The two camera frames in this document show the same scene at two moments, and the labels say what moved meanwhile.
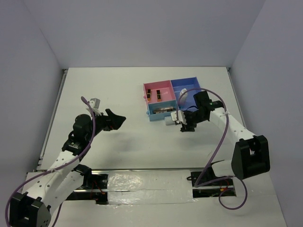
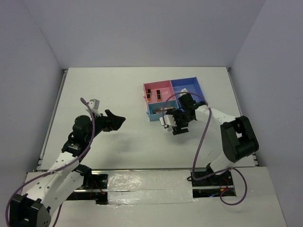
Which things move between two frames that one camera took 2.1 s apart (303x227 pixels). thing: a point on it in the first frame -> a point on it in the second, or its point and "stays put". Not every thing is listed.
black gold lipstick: x=148 y=95 stays put
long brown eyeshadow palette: x=162 y=109 stays put
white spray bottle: x=169 y=120 -> x=170 y=128
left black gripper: x=112 y=121 stays put
